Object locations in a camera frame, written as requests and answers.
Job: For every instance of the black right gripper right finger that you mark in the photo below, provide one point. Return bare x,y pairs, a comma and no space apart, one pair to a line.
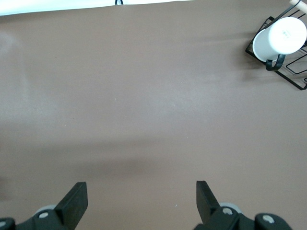
207,203

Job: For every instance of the brown table cover sheet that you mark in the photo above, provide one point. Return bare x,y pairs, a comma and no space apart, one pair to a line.
144,95

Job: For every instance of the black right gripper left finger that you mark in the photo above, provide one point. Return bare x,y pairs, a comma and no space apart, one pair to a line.
72,203

